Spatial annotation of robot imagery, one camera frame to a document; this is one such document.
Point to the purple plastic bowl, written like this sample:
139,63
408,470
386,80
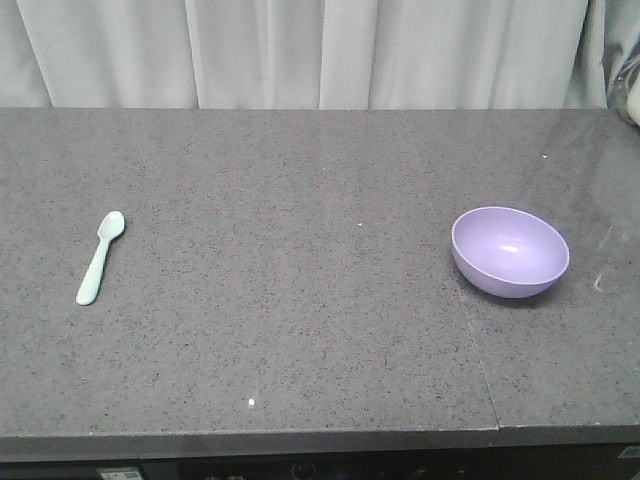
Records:
507,252

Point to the mint green plastic spoon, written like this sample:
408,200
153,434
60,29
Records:
111,227

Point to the black built-in dishwasher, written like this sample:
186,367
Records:
245,469

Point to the white curtain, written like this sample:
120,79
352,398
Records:
315,54

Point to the black disinfection cabinet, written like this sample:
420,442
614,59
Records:
570,462

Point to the white rice cooker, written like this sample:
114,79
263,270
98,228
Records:
624,91

